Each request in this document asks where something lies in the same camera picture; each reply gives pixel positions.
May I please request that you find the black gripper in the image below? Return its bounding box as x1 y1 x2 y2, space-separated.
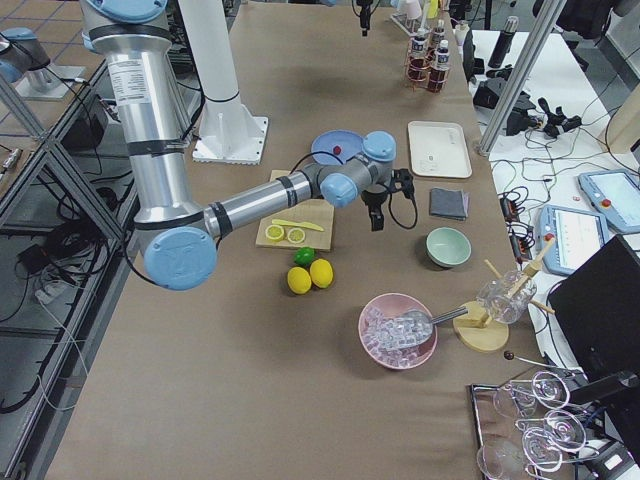
361 168 415 231

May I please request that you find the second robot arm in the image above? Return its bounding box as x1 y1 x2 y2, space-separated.
1 27 66 101

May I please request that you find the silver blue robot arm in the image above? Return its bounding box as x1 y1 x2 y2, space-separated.
81 1 399 291

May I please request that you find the blue round plate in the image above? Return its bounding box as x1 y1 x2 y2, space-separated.
311 130 363 165

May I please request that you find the wooden cutting board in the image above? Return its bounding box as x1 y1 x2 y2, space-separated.
255 199 334 252

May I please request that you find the yellow plastic knife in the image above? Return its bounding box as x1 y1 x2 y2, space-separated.
271 219 325 232

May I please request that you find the mint green bowl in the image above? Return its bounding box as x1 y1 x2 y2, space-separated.
426 227 472 268

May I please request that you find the yellow lemon upper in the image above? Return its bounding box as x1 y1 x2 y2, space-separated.
309 259 334 289

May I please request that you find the yellow lemon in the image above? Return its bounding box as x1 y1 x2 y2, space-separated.
309 259 334 289
286 266 312 295

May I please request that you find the grey folded cloth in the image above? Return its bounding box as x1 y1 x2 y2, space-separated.
429 188 469 221

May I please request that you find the lemon half lower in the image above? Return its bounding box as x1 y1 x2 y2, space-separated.
286 227 306 244

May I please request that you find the lemon half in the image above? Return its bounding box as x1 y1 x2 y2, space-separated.
286 227 306 244
264 224 286 242

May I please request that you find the green lime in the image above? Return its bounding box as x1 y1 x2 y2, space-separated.
294 247 316 268

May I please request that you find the cream rabbit tray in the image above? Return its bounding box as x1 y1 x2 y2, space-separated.
408 120 472 179

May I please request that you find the yellow lemon lower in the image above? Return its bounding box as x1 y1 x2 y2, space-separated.
286 266 312 295

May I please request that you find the lemon half upper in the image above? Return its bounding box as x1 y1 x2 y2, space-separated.
264 224 286 242

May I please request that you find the pink bowl with ice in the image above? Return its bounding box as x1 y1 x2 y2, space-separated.
358 293 438 370

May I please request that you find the metal ice scoop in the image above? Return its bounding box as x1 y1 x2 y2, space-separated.
391 306 468 348

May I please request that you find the wooden cup stand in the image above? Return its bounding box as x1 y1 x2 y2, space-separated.
453 251 555 353

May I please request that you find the clear glass mug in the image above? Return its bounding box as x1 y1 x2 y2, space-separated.
476 270 537 324

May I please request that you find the drink bottle white cap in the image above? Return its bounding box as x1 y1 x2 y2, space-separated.
428 40 450 93
406 28 429 85
430 19 445 49

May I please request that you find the blue teach pendant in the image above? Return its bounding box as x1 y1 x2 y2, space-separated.
578 169 640 234
537 205 609 276

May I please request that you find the black laptop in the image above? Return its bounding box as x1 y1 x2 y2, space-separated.
549 235 639 381

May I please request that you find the wine glass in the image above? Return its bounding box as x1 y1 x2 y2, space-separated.
493 371 570 419
476 436 564 480
515 409 587 453

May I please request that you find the copper wire bottle rack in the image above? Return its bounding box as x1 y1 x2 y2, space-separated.
404 29 450 93

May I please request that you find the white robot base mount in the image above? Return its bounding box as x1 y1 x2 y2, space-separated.
181 1 269 165

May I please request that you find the aluminium frame post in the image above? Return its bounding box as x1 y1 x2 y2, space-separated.
477 0 566 157

